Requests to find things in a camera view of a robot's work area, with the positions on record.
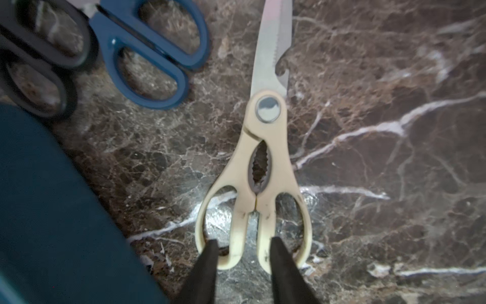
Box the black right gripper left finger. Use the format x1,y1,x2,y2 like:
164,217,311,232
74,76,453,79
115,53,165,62
172,239,219,304

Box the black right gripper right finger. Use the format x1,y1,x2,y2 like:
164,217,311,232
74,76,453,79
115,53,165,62
270,237,319,304

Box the large black handled scissors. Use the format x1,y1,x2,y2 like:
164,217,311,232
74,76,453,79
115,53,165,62
1,1,98,121

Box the blue handled scissors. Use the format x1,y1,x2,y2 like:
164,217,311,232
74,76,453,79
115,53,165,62
89,1,210,110

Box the cream kitchen scissors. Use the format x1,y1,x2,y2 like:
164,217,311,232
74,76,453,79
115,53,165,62
195,0,313,273

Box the teal plastic storage box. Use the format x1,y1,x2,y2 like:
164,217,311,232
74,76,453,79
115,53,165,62
1,104,168,303

